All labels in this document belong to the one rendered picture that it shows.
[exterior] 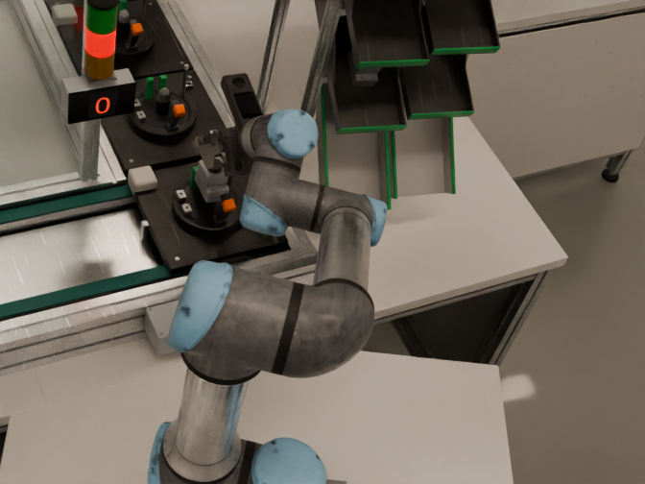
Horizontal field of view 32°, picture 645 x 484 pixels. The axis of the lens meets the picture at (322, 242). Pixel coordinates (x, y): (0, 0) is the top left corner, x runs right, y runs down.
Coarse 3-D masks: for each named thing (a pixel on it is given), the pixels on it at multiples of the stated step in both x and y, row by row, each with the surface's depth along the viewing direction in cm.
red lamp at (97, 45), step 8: (88, 32) 184; (112, 32) 184; (88, 40) 185; (96, 40) 184; (104, 40) 184; (112, 40) 185; (88, 48) 186; (96, 48) 185; (104, 48) 185; (112, 48) 187; (96, 56) 186; (104, 56) 187
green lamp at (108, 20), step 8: (88, 8) 180; (88, 16) 181; (96, 16) 180; (104, 16) 180; (112, 16) 181; (88, 24) 182; (96, 24) 181; (104, 24) 181; (112, 24) 183; (96, 32) 183; (104, 32) 183
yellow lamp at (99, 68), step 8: (88, 56) 187; (112, 56) 188; (88, 64) 189; (96, 64) 188; (104, 64) 188; (112, 64) 190; (88, 72) 190; (96, 72) 189; (104, 72) 190; (112, 72) 192
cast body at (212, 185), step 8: (200, 160) 207; (216, 160) 207; (200, 168) 208; (216, 168) 205; (200, 176) 209; (208, 176) 205; (216, 176) 206; (224, 176) 207; (200, 184) 210; (208, 184) 207; (216, 184) 208; (224, 184) 209; (208, 192) 207; (216, 192) 208; (224, 192) 209; (208, 200) 208; (216, 200) 209
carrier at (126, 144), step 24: (192, 72) 239; (144, 96) 229; (168, 96) 224; (192, 96) 234; (120, 120) 226; (144, 120) 224; (168, 120) 226; (192, 120) 227; (216, 120) 231; (120, 144) 222; (144, 144) 223; (168, 144) 224; (192, 144) 226
